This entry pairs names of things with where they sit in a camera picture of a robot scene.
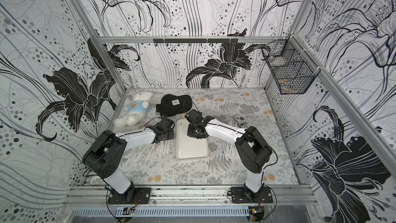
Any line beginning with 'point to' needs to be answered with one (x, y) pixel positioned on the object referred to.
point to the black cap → (170, 105)
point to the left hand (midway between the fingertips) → (171, 136)
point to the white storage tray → (188, 147)
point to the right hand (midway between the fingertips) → (192, 132)
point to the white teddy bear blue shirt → (136, 109)
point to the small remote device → (242, 121)
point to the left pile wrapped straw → (159, 149)
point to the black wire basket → (293, 69)
